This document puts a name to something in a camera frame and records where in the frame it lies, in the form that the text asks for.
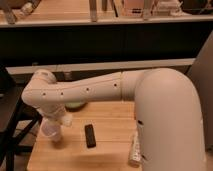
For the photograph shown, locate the black rectangular block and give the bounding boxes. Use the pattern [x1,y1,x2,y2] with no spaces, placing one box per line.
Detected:
[84,124,96,148]

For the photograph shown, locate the green bowl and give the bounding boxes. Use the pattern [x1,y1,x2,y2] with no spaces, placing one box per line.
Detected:
[65,102,86,111]

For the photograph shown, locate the black side stand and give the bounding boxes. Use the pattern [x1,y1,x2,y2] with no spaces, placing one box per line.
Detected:
[0,63,42,171]

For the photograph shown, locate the wooden shelf with items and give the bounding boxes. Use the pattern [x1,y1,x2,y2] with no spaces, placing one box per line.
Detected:
[0,0,213,27]

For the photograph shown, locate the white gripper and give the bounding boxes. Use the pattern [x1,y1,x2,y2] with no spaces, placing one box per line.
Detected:
[40,114,73,142]

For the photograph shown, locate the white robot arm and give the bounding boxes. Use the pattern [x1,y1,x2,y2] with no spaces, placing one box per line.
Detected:
[22,68,206,171]

